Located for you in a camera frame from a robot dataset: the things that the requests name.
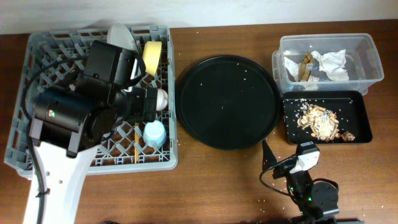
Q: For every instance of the food scraps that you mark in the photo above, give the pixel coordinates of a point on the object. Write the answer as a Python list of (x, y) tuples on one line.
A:
[(322, 123)]

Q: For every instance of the white paper napkin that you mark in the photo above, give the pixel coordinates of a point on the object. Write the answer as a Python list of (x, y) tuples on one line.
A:
[(329, 67)]

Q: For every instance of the white round plate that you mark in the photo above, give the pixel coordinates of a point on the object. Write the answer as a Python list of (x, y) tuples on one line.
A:
[(119, 35)]

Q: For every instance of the yellow bowl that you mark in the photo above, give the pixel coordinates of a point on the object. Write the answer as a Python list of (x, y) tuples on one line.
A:
[(151, 56)]

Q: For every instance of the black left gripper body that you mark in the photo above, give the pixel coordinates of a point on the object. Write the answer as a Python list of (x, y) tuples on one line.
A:
[(136, 106)]

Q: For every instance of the clear plastic bin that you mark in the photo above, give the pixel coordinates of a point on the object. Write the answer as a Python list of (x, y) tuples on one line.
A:
[(363, 62)]

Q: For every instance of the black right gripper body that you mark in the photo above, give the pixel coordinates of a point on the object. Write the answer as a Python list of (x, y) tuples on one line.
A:
[(284, 167)]

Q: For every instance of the brown wrapper waste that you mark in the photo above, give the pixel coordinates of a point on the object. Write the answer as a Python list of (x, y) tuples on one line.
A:
[(305, 67)]

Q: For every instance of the pink plastic cup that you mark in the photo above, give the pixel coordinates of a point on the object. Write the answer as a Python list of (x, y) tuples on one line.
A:
[(162, 99)]

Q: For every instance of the black rectangular tray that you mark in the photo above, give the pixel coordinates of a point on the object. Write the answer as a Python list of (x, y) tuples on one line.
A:
[(347, 105)]

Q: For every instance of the blue plastic cup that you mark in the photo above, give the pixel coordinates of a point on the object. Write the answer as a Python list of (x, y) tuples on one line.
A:
[(154, 134)]

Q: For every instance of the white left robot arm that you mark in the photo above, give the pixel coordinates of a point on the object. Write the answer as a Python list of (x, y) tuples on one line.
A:
[(66, 130)]

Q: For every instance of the grey dishwasher rack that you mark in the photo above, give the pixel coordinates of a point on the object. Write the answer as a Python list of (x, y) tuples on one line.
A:
[(116, 155)]

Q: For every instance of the wooden chopstick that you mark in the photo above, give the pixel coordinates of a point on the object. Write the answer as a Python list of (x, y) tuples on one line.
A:
[(136, 143)]

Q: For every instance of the round black tray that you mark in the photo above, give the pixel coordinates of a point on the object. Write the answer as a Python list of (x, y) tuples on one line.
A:
[(227, 102)]

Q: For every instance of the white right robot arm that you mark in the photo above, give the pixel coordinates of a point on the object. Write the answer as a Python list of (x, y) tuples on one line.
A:
[(317, 199)]

